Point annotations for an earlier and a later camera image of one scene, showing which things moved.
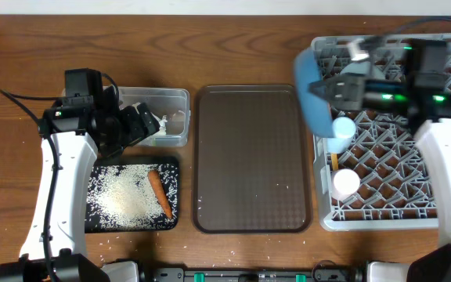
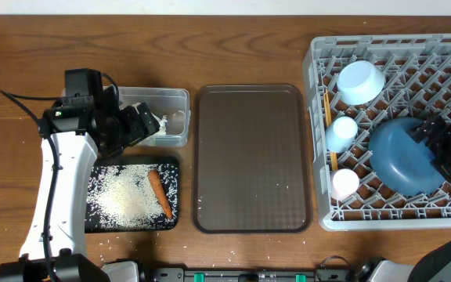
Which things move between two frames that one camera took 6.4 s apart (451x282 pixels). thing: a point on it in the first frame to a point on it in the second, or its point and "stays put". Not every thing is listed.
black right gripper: x=355 y=97 to x=448 y=130
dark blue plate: x=314 y=107 to x=405 y=164
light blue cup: x=344 y=128 stays put
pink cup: x=344 y=183 stays put
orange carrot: x=156 y=180 stays put
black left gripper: x=138 y=131 stays put
